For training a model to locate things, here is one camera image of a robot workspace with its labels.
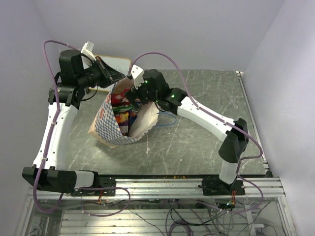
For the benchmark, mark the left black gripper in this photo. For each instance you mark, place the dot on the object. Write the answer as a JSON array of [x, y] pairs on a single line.
[[109, 74]]

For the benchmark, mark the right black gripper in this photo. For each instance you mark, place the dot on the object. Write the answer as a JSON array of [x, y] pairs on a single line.
[[133, 93]]

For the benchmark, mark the red pink snack packet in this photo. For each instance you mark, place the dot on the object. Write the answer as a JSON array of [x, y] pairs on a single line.
[[119, 100]]

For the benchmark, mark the blue checkered paper bag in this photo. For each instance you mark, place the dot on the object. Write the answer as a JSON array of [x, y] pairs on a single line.
[[106, 130]]

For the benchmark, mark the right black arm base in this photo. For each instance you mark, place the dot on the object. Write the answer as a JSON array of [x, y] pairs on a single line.
[[213, 186]]

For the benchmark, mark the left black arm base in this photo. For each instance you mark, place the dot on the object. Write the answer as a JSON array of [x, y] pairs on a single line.
[[104, 182]]

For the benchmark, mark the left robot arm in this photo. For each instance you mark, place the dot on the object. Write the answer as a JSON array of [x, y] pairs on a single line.
[[78, 71]]

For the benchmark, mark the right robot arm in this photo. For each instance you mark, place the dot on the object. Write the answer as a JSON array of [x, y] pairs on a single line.
[[150, 86]]

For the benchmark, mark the small yellow-framed whiteboard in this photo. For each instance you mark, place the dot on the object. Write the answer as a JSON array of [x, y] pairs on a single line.
[[120, 64]]

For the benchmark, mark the green snack packet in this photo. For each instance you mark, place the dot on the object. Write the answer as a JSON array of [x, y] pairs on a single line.
[[122, 109]]

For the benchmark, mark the orange snack packet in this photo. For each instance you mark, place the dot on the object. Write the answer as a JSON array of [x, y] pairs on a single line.
[[122, 118]]

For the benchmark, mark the purple snack packet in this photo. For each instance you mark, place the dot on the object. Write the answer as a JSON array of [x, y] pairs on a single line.
[[124, 128]]

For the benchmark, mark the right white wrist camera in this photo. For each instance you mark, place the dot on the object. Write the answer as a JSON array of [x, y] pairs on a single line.
[[136, 73]]

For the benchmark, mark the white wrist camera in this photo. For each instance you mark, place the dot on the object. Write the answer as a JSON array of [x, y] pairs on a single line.
[[136, 73], [87, 50]]

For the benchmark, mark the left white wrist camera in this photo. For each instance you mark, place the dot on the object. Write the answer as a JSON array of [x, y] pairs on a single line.
[[87, 50]]

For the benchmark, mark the aluminium rail frame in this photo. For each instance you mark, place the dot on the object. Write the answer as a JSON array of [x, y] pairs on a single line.
[[166, 206]]

